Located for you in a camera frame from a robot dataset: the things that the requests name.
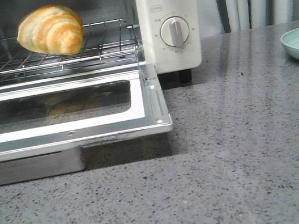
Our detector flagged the golden croissant bread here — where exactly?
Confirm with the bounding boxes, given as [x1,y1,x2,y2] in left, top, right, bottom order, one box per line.
[17,4,84,56]

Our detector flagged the white toaster oven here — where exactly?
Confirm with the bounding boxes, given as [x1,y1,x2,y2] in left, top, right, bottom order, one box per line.
[0,0,202,86]

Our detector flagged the oven glass door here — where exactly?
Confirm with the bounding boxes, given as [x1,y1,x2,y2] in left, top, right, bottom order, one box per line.
[0,64,173,162]

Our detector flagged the lower white timer knob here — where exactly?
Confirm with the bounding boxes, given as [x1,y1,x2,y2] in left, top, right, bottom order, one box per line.
[160,16,189,48]

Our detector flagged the metal wire oven rack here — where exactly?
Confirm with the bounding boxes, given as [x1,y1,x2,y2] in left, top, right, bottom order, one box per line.
[0,19,143,83]

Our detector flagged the silver door handle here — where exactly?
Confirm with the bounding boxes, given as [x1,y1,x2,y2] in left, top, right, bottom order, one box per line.
[0,148,86,186]

